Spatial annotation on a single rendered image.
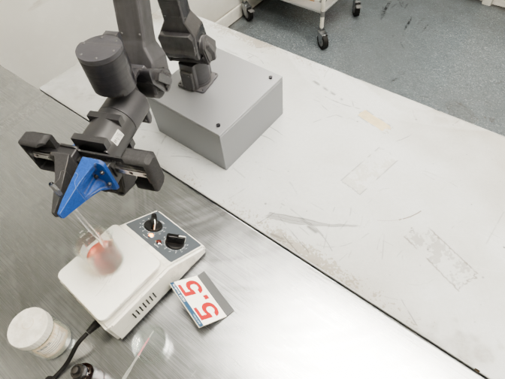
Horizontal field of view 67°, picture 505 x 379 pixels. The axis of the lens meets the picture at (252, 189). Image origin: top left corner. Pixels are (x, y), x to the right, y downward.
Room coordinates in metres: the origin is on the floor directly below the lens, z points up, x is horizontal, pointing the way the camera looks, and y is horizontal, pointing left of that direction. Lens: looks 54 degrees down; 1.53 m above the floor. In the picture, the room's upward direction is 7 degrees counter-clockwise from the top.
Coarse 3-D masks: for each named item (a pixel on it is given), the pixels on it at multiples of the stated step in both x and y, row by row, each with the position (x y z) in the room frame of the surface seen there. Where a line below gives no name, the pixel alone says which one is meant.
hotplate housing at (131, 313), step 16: (176, 224) 0.38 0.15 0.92; (160, 256) 0.29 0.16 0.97; (192, 256) 0.30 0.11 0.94; (160, 272) 0.26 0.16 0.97; (176, 272) 0.27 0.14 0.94; (144, 288) 0.24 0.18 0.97; (160, 288) 0.25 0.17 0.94; (80, 304) 0.23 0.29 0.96; (128, 304) 0.22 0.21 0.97; (144, 304) 0.22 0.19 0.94; (96, 320) 0.20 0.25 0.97; (112, 320) 0.19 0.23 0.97; (128, 320) 0.20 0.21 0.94
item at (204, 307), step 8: (184, 280) 0.26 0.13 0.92; (192, 280) 0.27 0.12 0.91; (184, 288) 0.25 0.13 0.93; (192, 288) 0.25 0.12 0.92; (200, 288) 0.25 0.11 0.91; (184, 296) 0.23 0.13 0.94; (192, 296) 0.23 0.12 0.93; (200, 296) 0.23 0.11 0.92; (208, 296) 0.24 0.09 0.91; (192, 304) 0.22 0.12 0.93; (200, 304) 0.22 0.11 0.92; (208, 304) 0.22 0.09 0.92; (200, 312) 0.20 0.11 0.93; (208, 312) 0.21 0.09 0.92; (216, 312) 0.21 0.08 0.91; (208, 320) 0.19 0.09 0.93
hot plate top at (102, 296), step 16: (128, 240) 0.32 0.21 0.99; (128, 256) 0.29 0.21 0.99; (144, 256) 0.28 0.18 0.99; (64, 272) 0.27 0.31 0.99; (80, 272) 0.27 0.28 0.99; (128, 272) 0.26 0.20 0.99; (144, 272) 0.26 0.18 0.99; (80, 288) 0.24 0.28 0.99; (96, 288) 0.24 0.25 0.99; (112, 288) 0.24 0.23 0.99; (128, 288) 0.23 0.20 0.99; (96, 304) 0.22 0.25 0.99; (112, 304) 0.21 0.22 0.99
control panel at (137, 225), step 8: (160, 216) 0.39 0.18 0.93; (128, 224) 0.36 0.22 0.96; (136, 224) 0.36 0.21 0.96; (168, 224) 0.37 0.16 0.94; (136, 232) 0.34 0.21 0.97; (144, 232) 0.34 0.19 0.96; (152, 232) 0.35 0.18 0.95; (160, 232) 0.35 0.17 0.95; (168, 232) 0.35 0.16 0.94; (176, 232) 0.35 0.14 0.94; (184, 232) 0.35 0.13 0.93; (144, 240) 0.33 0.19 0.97; (152, 240) 0.33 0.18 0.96; (160, 240) 0.33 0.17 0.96; (192, 240) 0.33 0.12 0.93; (160, 248) 0.31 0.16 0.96; (168, 248) 0.31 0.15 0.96; (184, 248) 0.31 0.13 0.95; (192, 248) 0.31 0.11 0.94; (168, 256) 0.29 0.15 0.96; (176, 256) 0.29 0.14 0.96
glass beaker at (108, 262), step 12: (84, 228) 0.30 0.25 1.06; (96, 228) 0.31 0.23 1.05; (108, 228) 0.30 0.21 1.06; (72, 240) 0.28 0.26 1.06; (84, 240) 0.30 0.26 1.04; (96, 240) 0.30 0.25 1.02; (108, 240) 0.30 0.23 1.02; (84, 252) 0.28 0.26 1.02; (108, 252) 0.27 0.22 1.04; (120, 252) 0.29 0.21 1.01; (96, 264) 0.26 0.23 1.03; (108, 264) 0.26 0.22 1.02; (120, 264) 0.27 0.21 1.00
